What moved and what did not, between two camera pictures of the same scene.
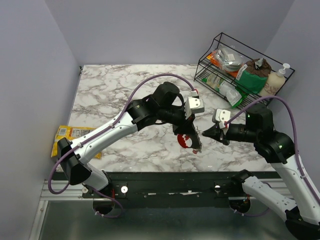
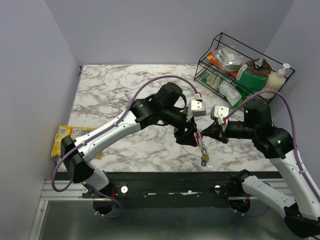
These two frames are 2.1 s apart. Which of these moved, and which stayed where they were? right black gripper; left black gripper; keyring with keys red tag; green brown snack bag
Moved: keyring with keys red tag
Stayed: right black gripper; left black gripper; green brown snack bag
